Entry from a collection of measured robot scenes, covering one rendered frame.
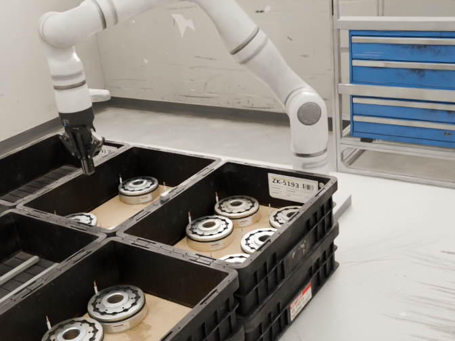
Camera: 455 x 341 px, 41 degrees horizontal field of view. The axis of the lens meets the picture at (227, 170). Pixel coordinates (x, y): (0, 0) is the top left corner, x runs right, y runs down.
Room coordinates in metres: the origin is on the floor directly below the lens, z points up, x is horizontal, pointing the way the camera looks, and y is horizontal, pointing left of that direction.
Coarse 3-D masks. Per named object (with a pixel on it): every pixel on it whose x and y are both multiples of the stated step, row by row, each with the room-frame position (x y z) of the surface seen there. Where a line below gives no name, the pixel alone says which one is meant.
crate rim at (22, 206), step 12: (192, 156) 1.39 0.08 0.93; (204, 156) 1.38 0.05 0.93; (204, 168) 1.30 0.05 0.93; (72, 180) 1.33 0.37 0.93; (192, 180) 1.24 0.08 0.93; (48, 192) 1.27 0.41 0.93; (168, 192) 1.19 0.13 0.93; (24, 204) 1.21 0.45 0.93; (48, 216) 1.14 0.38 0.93; (60, 216) 1.13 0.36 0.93; (132, 216) 1.09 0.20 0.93; (96, 228) 1.06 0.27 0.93; (120, 228) 1.05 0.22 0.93
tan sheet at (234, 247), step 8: (264, 208) 1.26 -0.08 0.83; (272, 208) 1.25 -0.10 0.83; (264, 216) 1.22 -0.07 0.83; (256, 224) 1.19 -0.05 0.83; (264, 224) 1.18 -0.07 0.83; (240, 232) 1.16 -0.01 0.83; (248, 232) 1.15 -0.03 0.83; (184, 240) 1.15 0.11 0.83; (240, 240) 1.12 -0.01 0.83; (184, 248) 1.11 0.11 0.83; (224, 248) 1.10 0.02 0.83; (232, 248) 1.09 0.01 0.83; (240, 248) 1.09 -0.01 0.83; (216, 256) 1.07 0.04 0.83
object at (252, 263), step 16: (224, 160) 1.34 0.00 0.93; (208, 176) 1.26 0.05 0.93; (304, 176) 1.21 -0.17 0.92; (320, 176) 1.19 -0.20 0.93; (176, 192) 1.19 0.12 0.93; (320, 192) 1.11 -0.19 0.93; (160, 208) 1.12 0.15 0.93; (304, 208) 1.05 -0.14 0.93; (128, 224) 1.06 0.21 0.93; (288, 224) 0.99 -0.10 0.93; (144, 240) 0.99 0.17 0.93; (272, 240) 0.94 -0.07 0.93; (192, 256) 0.91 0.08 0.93; (208, 256) 0.91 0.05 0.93; (256, 256) 0.89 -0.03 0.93; (240, 272) 0.86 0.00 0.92
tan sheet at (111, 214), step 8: (160, 192) 1.41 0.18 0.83; (112, 200) 1.39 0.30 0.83; (120, 200) 1.39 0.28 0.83; (152, 200) 1.37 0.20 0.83; (96, 208) 1.36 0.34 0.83; (104, 208) 1.35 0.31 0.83; (112, 208) 1.35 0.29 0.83; (120, 208) 1.34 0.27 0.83; (128, 208) 1.34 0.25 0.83; (136, 208) 1.33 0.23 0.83; (96, 216) 1.31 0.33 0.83; (104, 216) 1.31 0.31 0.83; (112, 216) 1.30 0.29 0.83; (120, 216) 1.30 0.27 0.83; (128, 216) 1.30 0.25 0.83; (104, 224) 1.27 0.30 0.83; (112, 224) 1.26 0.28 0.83
